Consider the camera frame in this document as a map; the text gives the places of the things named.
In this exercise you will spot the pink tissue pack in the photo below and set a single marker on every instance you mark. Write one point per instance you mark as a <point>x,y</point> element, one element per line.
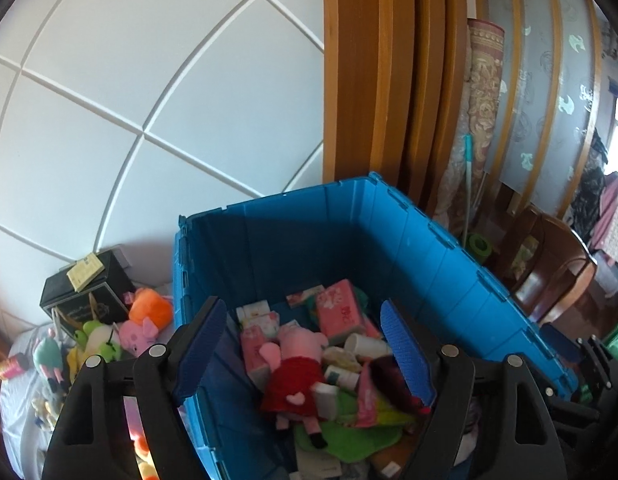
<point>339,313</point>

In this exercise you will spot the blue plastic storage crate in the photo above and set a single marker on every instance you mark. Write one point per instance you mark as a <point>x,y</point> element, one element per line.
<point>364,231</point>

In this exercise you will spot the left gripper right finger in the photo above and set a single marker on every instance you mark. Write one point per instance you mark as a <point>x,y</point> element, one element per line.
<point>469,399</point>

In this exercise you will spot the black gift box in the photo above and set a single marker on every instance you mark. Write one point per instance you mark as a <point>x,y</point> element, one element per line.
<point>103,299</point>

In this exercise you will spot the wooden door frame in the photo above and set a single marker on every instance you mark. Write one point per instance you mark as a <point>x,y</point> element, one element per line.
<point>393,73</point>

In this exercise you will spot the teal pig plush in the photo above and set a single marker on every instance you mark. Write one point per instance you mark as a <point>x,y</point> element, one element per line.
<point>47,359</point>

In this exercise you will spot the white paper cup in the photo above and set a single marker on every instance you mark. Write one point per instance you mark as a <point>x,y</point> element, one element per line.
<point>366,348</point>

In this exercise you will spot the green frog plush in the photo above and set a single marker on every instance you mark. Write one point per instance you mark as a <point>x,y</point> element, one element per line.
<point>97,338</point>

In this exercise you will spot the yellow paper pad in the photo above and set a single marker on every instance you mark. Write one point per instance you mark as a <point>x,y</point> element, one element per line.
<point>84,271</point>

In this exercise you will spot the rolled patterned carpet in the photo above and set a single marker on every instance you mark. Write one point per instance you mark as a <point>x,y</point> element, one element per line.
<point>478,112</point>

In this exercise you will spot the wooden chair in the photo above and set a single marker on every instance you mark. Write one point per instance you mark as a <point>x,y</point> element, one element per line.
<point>544,265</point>

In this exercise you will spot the pink snack can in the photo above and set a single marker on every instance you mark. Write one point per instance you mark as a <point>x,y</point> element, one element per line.
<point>13,366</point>

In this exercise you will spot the red dress pig plush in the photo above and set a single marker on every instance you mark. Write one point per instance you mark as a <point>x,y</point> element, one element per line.
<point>295,363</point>

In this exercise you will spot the teal mop handle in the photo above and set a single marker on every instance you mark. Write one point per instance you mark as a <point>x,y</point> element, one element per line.
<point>468,158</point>

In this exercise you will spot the green cloth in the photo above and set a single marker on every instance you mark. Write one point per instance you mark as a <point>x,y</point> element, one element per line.
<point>361,429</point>

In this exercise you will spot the orange dress pig plush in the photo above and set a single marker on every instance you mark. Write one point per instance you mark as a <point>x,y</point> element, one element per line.
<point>149,313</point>

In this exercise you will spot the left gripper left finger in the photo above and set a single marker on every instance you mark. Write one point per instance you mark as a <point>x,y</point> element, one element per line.
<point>91,439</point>

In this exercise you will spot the striped bed sheet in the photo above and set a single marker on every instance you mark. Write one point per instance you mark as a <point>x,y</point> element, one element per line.
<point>28,409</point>

